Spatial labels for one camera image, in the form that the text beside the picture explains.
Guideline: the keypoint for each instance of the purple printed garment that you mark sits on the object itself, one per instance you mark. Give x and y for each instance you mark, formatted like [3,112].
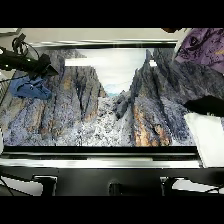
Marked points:
[203,46]

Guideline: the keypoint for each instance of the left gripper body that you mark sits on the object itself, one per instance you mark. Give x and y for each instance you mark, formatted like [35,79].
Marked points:
[43,66]

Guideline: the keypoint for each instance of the black garment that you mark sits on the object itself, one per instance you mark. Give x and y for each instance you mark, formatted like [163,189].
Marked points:
[206,106]

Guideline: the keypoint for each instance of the blue garment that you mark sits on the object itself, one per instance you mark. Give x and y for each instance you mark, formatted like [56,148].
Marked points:
[31,88]

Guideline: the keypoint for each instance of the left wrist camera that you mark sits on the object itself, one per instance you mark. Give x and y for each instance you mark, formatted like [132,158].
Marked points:
[19,43]

